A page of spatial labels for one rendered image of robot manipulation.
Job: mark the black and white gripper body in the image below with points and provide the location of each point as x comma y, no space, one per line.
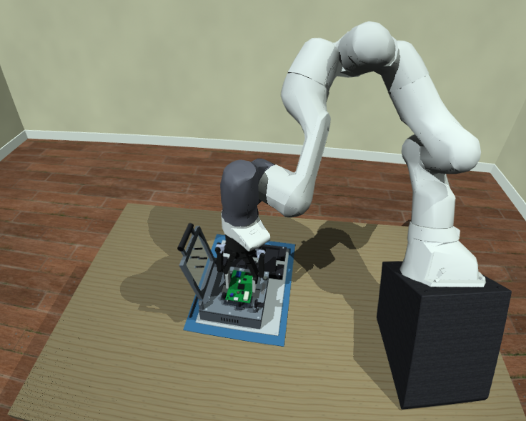
233,246

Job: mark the green circuit board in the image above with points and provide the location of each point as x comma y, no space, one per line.
240,287

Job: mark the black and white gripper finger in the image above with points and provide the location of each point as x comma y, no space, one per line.
253,268
220,267

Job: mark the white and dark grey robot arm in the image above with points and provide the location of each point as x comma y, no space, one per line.
439,146

